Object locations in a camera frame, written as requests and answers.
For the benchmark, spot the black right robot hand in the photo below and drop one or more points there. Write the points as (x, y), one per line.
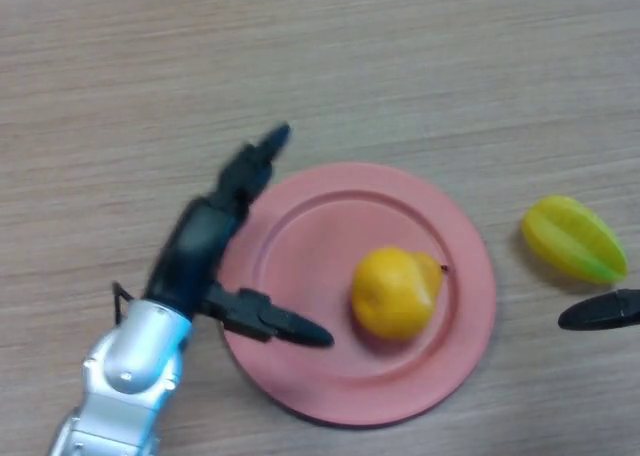
(602, 313)

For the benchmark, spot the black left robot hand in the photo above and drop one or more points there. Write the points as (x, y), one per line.
(200, 256)

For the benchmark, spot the yellow orange pear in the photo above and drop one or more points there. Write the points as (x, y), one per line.
(395, 291)

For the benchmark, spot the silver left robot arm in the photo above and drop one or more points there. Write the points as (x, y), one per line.
(125, 376)

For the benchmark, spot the pink round plate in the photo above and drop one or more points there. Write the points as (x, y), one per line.
(370, 356)

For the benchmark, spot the yellow green starfruit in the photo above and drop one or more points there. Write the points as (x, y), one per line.
(575, 236)

